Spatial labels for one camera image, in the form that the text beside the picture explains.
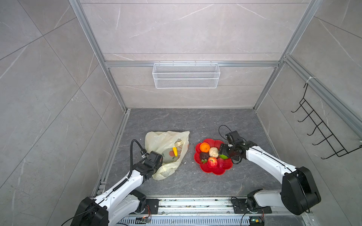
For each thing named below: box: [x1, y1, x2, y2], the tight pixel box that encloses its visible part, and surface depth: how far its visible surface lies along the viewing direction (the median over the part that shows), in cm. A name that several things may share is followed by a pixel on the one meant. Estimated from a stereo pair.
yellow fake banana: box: [172, 146, 178, 157], surface depth 94 cm
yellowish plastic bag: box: [144, 130, 190, 181], surface depth 89 cm
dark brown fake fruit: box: [199, 151, 210, 160], surface depth 89 cm
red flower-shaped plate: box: [194, 138, 234, 176], surface depth 89 cm
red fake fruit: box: [206, 156, 218, 169], surface depth 85 cm
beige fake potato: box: [208, 146, 219, 158], surface depth 90 cm
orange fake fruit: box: [199, 142, 211, 154], surface depth 92 cm
